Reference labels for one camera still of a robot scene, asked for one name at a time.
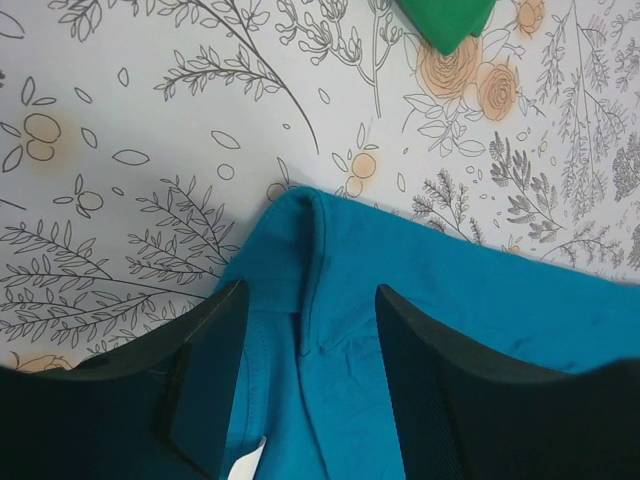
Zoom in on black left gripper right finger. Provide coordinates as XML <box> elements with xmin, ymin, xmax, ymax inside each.
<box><xmin>375</xmin><ymin>285</ymin><xmax>639</xmax><ymax>479</ymax></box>

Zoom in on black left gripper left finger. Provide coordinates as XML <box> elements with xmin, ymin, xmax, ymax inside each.
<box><xmin>1</xmin><ymin>281</ymin><xmax>249</xmax><ymax>479</ymax></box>

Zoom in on blue t shirt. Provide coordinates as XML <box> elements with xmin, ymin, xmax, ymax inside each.
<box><xmin>224</xmin><ymin>188</ymin><xmax>639</xmax><ymax>479</ymax></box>

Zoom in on floral patterned table mat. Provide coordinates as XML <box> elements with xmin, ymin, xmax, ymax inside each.
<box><xmin>1</xmin><ymin>1</ymin><xmax>639</xmax><ymax>373</ymax></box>

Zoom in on folded green t shirt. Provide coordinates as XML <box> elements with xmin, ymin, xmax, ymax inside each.
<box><xmin>396</xmin><ymin>0</ymin><xmax>496</xmax><ymax>55</ymax></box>

